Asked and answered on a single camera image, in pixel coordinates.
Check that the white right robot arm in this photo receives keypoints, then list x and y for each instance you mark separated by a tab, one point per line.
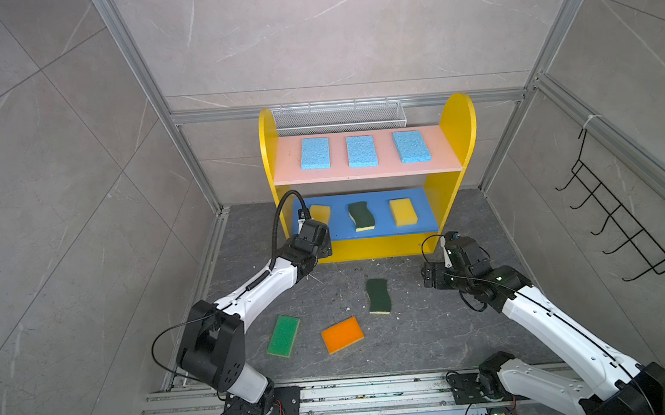
608	382

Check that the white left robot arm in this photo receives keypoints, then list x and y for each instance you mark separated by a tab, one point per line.
213	346

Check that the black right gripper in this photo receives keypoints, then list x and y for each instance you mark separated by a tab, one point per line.
438	281

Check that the yellow sponge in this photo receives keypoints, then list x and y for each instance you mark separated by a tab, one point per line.
403	212
321	213

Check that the dark green sponge curved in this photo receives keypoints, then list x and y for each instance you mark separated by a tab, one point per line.
361	216

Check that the orange sponge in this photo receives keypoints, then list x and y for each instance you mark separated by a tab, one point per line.
342	335

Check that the yellow shelf unit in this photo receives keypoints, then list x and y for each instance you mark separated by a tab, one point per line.
431	186

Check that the black wire hook rack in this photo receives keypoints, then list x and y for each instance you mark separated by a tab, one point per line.
616	213

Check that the dark green sponge upright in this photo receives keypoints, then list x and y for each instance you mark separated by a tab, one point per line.
379	298

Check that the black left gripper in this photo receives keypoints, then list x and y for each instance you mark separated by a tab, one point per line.
327	246

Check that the blue sponge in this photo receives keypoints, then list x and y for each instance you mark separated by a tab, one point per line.
315	154
361	152

